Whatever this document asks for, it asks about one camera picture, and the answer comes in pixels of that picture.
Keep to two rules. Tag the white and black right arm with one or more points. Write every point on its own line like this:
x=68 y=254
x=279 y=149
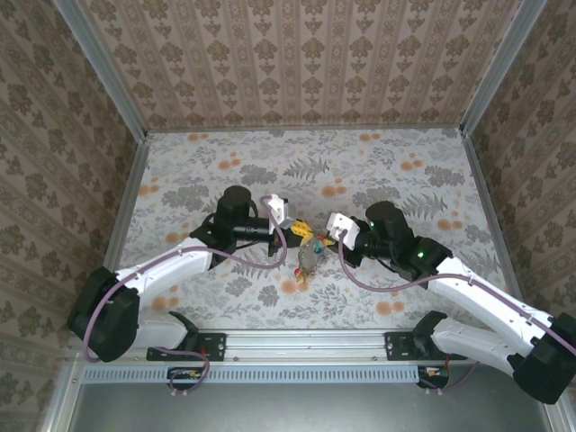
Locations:
x=486 y=292

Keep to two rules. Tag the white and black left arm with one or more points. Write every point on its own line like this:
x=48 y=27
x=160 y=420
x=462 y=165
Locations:
x=162 y=270

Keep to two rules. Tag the grey metal sheet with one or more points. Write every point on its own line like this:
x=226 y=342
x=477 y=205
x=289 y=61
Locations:
x=315 y=409

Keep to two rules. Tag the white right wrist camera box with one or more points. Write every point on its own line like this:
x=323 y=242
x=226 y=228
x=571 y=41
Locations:
x=342 y=227

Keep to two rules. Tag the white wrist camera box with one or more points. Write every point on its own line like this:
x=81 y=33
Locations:
x=342 y=227
x=276 y=208

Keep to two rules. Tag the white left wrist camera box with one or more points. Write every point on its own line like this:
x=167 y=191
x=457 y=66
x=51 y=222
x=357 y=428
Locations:
x=276 y=208

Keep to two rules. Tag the aluminium side rail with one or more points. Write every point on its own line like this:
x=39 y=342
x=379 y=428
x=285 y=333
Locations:
x=130 y=189
x=486 y=193

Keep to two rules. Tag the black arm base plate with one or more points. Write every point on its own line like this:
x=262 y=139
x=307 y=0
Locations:
x=400 y=346
x=211 y=346

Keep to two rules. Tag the aluminium frame post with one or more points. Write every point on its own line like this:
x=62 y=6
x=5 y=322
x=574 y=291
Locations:
x=499 y=67
x=103 y=67

